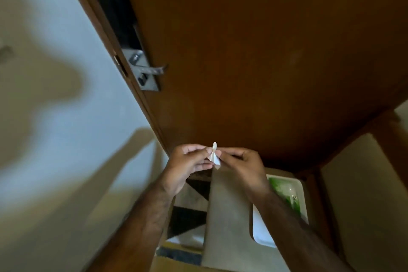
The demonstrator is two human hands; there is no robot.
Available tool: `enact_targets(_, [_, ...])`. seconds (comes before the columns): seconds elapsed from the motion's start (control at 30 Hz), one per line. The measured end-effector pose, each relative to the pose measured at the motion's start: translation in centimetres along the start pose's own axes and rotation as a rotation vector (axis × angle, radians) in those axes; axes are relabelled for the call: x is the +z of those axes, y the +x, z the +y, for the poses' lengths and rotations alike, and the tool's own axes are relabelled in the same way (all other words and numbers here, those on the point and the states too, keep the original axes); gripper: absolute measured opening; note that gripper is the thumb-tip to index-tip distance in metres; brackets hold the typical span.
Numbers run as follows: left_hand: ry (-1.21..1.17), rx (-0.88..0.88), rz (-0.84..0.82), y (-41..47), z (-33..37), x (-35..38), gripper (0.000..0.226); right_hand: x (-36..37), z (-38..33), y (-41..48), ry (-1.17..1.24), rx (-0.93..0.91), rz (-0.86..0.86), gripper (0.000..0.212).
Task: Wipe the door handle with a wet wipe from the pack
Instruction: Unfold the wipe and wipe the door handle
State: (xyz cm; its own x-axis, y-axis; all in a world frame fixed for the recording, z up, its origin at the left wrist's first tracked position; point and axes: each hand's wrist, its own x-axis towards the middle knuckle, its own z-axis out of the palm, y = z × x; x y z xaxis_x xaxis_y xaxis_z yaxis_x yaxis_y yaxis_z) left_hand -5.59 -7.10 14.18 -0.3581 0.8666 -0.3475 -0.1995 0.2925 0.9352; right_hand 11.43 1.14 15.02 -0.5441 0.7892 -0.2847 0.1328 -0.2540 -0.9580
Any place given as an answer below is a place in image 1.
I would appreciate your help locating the person's left hand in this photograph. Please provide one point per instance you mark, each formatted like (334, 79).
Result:
(180, 166)

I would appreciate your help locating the person's right hand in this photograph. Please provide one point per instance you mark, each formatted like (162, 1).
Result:
(247, 169)

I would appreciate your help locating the person's left thumb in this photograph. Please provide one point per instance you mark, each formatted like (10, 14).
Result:
(201, 153)

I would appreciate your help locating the person's right thumb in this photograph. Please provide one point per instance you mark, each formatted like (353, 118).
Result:
(228, 157)

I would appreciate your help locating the small white paper piece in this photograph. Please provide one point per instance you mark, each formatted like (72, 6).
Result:
(214, 155)

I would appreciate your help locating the person's right forearm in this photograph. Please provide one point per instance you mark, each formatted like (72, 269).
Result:
(296, 236)

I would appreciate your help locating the person's left forearm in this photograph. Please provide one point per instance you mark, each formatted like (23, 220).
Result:
(137, 233)

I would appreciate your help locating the white bin with green liner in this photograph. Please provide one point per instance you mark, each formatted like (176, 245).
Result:
(283, 208)

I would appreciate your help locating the brown wooden door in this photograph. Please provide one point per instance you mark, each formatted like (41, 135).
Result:
(255, 58)

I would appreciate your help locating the brown wooden door frame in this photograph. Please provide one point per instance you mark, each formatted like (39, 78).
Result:
(344, 166)

